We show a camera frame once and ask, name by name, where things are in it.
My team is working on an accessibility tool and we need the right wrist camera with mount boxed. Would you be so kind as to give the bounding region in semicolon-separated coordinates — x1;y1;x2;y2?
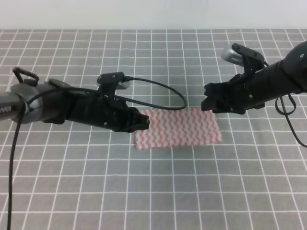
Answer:
221;43;267;76

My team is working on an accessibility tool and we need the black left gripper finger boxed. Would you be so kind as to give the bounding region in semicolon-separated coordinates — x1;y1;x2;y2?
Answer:
129;107;150;125
119;122;150;133

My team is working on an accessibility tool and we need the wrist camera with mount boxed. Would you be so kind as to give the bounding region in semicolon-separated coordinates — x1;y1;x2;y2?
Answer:
96;72;130;96
221;43;267;76

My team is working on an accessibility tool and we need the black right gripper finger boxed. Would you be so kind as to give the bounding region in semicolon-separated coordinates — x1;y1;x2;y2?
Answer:
204;83;223;97
201;96;223;113

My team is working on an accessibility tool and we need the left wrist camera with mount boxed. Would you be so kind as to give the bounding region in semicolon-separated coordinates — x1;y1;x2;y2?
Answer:
96;72;130;96

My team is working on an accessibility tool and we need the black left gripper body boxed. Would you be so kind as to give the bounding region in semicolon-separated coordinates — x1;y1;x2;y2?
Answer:
62;91;130;132

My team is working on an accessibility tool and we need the black left camera cable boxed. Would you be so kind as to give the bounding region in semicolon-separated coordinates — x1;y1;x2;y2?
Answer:
6;76;188;230

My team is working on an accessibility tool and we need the black right camera cable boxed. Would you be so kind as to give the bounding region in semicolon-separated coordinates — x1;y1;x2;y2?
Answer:
262;61;307;147

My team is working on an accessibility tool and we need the pink wavy striped towel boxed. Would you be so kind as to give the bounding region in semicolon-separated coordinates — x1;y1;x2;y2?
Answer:
134;107;222;150

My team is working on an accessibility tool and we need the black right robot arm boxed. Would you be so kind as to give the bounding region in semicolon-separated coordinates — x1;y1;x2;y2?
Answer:
201;42;307;115

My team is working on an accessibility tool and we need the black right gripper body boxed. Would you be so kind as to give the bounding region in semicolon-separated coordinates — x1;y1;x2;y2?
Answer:
215;75;269;115

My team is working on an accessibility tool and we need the black camera cable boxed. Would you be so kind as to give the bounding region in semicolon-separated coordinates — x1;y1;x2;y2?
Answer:
262;61;307;147
6;76;188;230

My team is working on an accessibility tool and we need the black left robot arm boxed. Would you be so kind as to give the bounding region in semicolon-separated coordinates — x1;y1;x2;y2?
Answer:
0;67;150;133

